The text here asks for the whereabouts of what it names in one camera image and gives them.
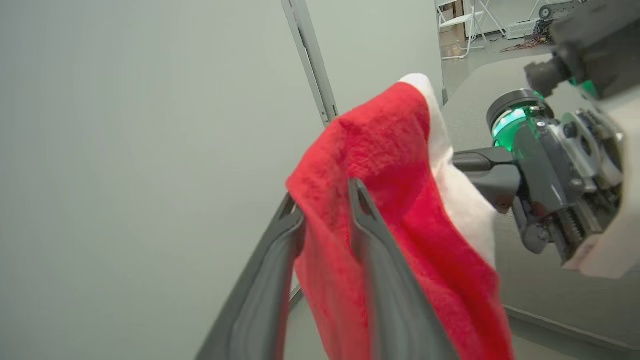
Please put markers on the white folding chair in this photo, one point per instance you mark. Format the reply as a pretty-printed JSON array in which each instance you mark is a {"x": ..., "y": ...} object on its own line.
[{"x": 462, "y": 22}]

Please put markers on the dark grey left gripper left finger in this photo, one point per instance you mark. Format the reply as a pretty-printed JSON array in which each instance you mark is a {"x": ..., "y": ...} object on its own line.
[{"x": 260, "y": 305}]

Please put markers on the red and white plush garment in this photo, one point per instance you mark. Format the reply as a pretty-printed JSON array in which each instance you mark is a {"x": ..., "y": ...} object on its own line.
[{"x": 390, "y": 150}]

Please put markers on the white flat box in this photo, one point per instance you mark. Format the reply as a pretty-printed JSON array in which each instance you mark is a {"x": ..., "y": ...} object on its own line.
[{"x": 520, "y": 29}]

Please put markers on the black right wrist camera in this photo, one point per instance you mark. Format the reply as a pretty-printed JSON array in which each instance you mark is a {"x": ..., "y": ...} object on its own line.
[{"x": 600, "y": 40}]

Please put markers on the grey aluminium frame post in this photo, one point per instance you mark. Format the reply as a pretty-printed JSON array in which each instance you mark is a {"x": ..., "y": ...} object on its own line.
[{"x": 312, "y": 60}]

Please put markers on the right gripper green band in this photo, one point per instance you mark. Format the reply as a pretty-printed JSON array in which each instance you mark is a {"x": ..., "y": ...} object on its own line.
[{"x": 555, "y": 165}]

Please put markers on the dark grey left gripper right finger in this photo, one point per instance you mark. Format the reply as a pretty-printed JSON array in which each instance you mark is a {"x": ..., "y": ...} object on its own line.
[{"x": 395, "y": 300}]

